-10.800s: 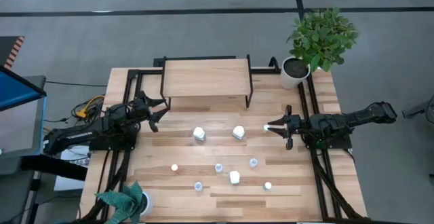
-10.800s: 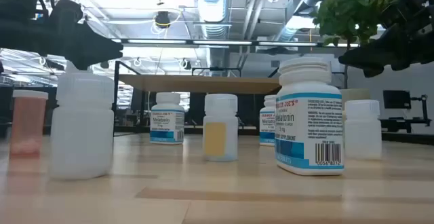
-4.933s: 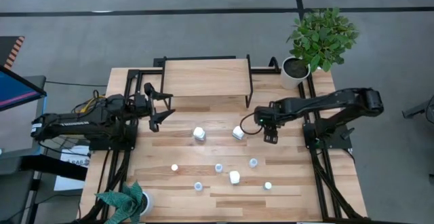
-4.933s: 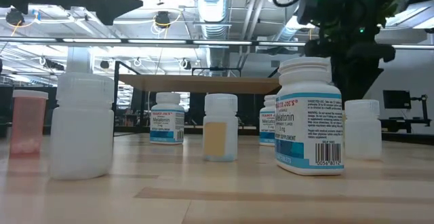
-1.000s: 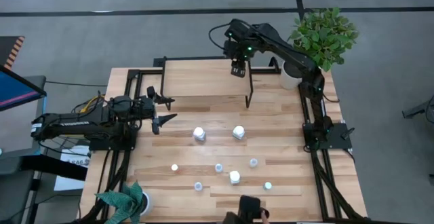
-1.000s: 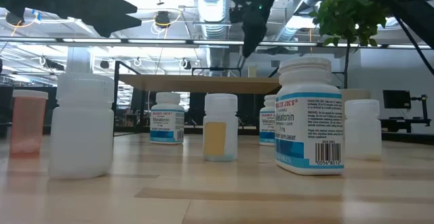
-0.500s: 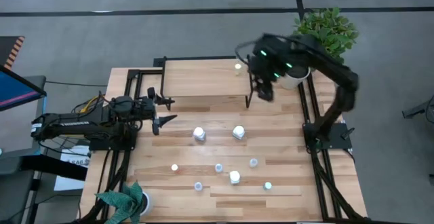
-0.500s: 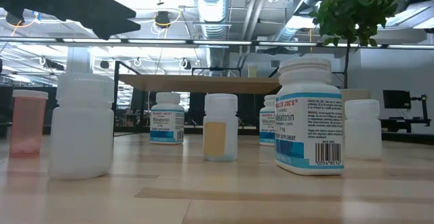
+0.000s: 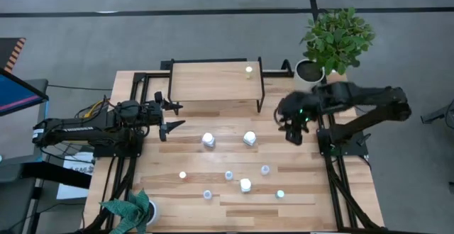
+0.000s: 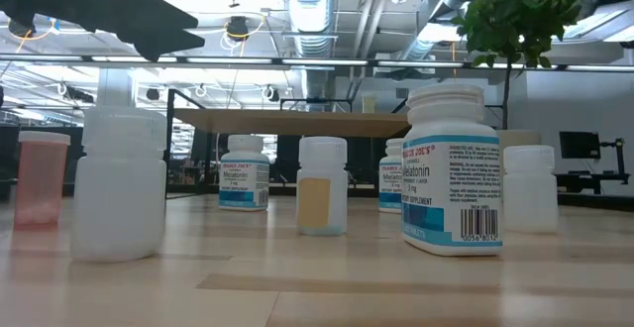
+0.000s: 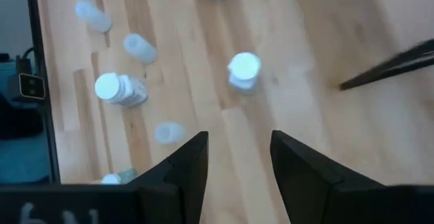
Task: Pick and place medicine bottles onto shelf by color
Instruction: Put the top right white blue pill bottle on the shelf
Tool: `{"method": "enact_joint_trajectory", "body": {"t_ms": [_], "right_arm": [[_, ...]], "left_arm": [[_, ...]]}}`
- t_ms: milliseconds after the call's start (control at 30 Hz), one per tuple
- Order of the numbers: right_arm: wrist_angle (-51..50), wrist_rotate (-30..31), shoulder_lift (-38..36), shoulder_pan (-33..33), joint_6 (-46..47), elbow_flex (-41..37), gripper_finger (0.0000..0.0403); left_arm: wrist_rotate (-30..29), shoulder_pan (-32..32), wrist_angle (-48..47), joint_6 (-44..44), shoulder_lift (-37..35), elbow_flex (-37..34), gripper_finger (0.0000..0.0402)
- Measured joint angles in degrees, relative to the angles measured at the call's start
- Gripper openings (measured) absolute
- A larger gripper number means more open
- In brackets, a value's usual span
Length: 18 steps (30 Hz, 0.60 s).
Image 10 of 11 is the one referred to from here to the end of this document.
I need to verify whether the pink translucent pill bottle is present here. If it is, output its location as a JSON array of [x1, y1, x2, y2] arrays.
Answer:
[[13, 130, 71, 228]]

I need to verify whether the white round plant pot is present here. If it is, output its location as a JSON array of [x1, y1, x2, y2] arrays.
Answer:
[[496, 128, 542, 169]]

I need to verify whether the black aluminium table frame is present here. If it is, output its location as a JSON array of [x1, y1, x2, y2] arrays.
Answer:
[[0, 97, 634, 213]]

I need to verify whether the silver smooth ceiling duct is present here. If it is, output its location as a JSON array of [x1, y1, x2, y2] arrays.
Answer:
[[395, 0, 476, 63]]

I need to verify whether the black monitor in background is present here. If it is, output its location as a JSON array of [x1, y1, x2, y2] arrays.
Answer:
[[559, 131, 602, 161]]

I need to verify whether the green leafy potted tree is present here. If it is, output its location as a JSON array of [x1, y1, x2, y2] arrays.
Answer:
[[450, 0, 585, 130]]

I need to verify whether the black background desk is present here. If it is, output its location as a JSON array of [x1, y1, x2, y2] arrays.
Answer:
[[554, 170, 632, 195]]

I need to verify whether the small white translucent bottle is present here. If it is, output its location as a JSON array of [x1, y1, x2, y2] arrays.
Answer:
[[502, 144, 560, 234]]

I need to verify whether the pale blue translucent pill bottle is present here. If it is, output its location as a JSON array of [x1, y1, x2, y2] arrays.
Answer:
[[295, 136, 350, 237]]

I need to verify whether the wooden shelf with black legs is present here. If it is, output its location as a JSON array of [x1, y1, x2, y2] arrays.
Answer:
[[164, 87, 413, 200]]

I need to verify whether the silver ribbed ceiling duct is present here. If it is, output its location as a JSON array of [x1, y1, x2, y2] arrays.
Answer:
[[281, 0, 343, 100]]

